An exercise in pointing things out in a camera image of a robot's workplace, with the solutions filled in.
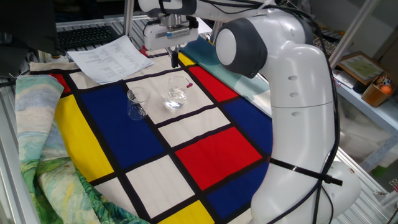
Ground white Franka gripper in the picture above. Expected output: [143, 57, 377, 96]
[143, 24, 199, 68]

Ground glass dropper with red bulb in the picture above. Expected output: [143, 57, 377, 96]
[169, 81, 194, 106]

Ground teal and white cloth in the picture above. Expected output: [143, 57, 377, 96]
[180, 36, 273, 118]

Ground glass beaker with water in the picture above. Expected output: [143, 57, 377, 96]
[164, 75, 191, 110]

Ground empty printed glass beaker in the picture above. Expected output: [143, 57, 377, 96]
[126, 86, 152, 121]

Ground printed white paper sheets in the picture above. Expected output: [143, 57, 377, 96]
[67, 34, 155, 85]

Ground black computer keyboard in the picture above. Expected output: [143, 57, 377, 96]
[57, 25, 121, 50]

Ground Mondrian colour block cloth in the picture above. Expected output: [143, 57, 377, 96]
[30, 46, 274, 224]

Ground green painting print cloth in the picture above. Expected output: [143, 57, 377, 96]
[14, 74, 150, 224]

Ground black monitor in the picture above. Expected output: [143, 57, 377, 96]
[0, 0, 62, 78]

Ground slanted aluminium strut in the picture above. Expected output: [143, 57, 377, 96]
[328, 0, 381, 68]

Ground wooden cup with balls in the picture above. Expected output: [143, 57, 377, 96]
[360, 76, 396, 108]

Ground silver wrist camera blue caps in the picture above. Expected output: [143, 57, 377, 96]
[154, 26, 192, 40]

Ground aluminium frame post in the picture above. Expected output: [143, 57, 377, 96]
[123, 0, 135, 37]

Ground wooden picture frame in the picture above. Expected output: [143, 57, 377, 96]
[337, 51, 386, 86]

